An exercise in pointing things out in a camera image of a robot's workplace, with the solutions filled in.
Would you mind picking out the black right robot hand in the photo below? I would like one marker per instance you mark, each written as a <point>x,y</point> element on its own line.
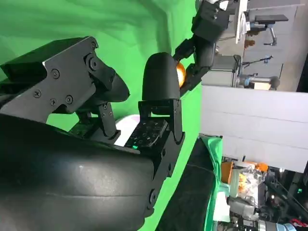
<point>60,173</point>

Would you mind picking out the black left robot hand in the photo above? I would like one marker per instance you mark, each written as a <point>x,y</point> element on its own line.
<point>204,53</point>

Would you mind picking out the orange white toy bread roll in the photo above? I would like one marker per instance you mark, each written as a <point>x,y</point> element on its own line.
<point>181,73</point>

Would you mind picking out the grey metal machine box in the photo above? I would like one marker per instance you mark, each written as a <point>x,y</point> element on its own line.
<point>223,69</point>

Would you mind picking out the white hanging board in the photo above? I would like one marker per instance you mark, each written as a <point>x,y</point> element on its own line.
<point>240,21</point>

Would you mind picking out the lilac plate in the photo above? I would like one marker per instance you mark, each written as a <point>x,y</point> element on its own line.
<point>125,130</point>

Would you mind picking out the white partition panel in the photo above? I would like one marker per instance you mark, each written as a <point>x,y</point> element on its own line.
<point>252,127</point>

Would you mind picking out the orange plastic box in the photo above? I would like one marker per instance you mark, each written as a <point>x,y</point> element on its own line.
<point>227,172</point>

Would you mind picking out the black backdrop cloth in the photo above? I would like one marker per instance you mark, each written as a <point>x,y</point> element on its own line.
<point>190,192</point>

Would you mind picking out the green table cloth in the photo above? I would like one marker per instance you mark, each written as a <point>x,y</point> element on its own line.
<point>72,19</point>

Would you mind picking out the clear plastic bag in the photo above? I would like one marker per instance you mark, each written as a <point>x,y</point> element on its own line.
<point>250,183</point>

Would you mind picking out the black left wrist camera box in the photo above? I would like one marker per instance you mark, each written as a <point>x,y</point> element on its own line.
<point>210,20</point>

